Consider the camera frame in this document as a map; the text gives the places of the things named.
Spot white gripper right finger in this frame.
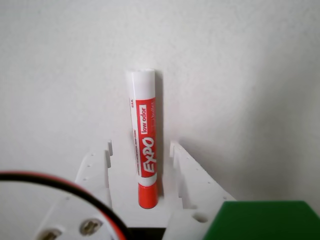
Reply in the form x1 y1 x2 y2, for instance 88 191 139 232
163 139 237 240

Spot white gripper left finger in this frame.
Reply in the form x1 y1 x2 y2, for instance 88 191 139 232
74 140 114 210

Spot red Expo marker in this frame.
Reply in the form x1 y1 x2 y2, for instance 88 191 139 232
125 67 164 210

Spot red black servo wires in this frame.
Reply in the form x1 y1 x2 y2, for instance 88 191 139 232
0 170 132 240

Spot green gripper camera mount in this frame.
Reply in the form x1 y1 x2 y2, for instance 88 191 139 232
201 200 320 240

